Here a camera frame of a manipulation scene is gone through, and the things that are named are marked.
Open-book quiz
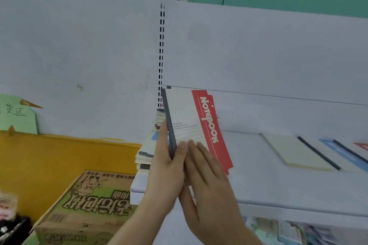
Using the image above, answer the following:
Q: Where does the person's right forearm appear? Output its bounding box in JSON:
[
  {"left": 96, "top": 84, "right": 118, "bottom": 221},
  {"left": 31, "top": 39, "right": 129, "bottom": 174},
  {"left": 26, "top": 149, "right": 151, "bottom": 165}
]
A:
[{"left": 201, "top": 224, "right": 264, "bottom": 245}]

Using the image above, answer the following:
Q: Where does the stack of notebooks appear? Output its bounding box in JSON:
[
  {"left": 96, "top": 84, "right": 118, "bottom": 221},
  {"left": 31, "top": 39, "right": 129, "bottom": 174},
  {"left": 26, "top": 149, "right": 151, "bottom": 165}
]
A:
[{"left": 134, "top": 107, "right": 223, "bottom": 175}]

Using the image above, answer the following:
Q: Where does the red-striped white notebook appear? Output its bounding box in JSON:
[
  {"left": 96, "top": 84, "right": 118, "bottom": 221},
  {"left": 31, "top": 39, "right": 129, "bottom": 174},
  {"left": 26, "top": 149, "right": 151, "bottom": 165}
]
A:
[
  {"left": 333, "top": 139, "right": 368, "bottom": 165},
  {"left": 160, "top": 88, "right": 234, "bottom": 176}
]

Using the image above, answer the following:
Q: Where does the plain cream notebook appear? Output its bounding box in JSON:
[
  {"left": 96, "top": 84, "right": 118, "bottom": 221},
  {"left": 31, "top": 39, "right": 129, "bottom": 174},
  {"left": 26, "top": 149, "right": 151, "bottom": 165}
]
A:
[{"left": 260, "top": 132, "right": 335, "bottom": 171}]

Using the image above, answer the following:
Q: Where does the white shelf back panel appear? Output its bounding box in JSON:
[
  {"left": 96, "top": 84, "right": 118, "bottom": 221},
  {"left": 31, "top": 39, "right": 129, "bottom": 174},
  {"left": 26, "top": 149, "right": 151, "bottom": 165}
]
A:
[{"left": 161, "top": 0, "right": 368, "bottom": 150}]

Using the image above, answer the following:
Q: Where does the white slotted shelf upright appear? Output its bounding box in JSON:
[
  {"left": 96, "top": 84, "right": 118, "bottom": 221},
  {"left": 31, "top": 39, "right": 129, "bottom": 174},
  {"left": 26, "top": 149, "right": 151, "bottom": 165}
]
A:
[{"left": 157, "top": 3, "right": 166, "bottom": 109}]

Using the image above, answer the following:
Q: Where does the black plastic crate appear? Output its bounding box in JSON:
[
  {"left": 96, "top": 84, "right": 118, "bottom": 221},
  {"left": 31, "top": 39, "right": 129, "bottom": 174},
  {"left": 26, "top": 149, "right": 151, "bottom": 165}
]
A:
[{"left": 0, "top": 216, "right": 32, "bottom": 245}]

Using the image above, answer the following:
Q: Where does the green printed cardboard box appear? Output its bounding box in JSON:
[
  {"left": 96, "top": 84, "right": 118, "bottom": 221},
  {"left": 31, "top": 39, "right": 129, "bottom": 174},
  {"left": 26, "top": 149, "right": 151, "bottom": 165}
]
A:
[{"left": 28, "top": 170, "right": 138, "bottom": 245}]

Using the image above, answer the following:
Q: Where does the heap of small packets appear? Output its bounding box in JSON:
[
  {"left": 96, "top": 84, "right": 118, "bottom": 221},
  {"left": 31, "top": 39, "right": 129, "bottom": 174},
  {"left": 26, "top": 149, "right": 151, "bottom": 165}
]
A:
[{"left": 244, "top": 216, "right": 337, "bottom": 245}]

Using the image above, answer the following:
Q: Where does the person's left hand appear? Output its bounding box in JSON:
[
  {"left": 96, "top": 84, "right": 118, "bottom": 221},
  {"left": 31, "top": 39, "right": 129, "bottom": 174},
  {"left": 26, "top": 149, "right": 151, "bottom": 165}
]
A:
[{"left": 142, "top": 120, "right": 188, "bottom": 217}]

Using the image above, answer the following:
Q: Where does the green paper sign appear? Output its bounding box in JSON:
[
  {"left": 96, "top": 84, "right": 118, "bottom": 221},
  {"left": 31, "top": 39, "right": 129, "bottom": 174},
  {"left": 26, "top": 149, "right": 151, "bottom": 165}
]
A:
[{"left": 0, "top": 94, "right": 44, "bottom": 136}]

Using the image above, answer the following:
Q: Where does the black basket of items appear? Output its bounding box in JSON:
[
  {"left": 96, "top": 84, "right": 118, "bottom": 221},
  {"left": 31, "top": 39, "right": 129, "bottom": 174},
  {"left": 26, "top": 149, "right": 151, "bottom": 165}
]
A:
[{"left": 0, "top": 191, "right": 32, "bottom": 245}]

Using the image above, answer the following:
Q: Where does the blue-striped white notebook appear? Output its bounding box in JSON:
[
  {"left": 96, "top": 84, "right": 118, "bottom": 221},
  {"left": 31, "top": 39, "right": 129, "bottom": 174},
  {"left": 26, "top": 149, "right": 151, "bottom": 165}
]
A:
[{"left": 297, "top": 136, "right": 368, "bottom": 173}]

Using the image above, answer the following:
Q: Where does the person's right hand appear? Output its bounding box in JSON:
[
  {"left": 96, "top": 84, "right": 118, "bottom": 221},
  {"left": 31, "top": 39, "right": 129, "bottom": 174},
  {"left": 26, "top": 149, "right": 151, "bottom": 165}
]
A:
[{"left": 178, "top": 139, "right": 248, "bottom": 244}]

